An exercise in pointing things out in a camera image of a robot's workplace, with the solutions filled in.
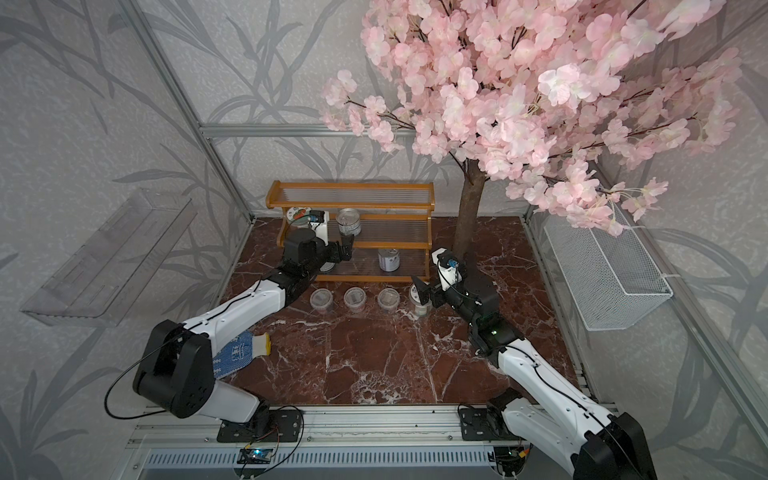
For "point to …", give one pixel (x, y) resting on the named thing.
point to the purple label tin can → (389, 259)
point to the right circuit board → (509, 459)
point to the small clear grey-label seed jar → (355, 298)
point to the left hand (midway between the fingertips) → (340, 233)
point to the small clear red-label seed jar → (388, 299)
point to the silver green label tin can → (348, 221)
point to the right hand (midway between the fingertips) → (429, 265)
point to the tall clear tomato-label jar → (299, 217)
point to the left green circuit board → (254, 456)
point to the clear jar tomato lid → (415, 298)
